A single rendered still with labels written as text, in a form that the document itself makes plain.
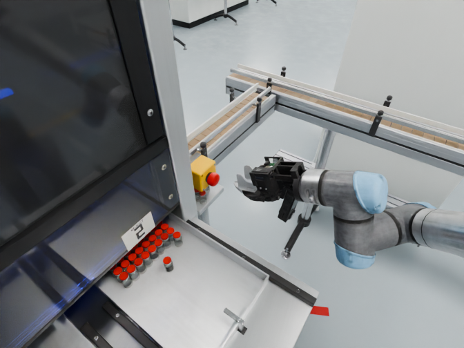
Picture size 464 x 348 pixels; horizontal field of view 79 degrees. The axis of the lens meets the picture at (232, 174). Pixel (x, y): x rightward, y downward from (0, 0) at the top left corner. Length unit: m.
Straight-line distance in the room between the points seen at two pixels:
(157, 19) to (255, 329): 0.65
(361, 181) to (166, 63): 0.41
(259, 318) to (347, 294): 1.13
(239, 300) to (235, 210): 1.31
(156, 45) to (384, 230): 0.54
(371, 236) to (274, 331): 0.30
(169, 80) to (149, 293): 0.50
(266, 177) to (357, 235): 0.21
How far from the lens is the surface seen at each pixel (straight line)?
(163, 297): 0.76
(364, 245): 0.61
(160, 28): 0.55
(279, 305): 0.75
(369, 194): 0.55
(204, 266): 0.78
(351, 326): 1.76
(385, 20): 1.77
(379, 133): 1.27
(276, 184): 0.65
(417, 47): 1.77
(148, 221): 0.71
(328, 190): 0.58
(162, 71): 0.57
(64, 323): 0.82
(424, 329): 1.91
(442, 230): 0.60
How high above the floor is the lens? 1.57
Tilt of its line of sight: 45 degrees down
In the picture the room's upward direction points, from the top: straight up
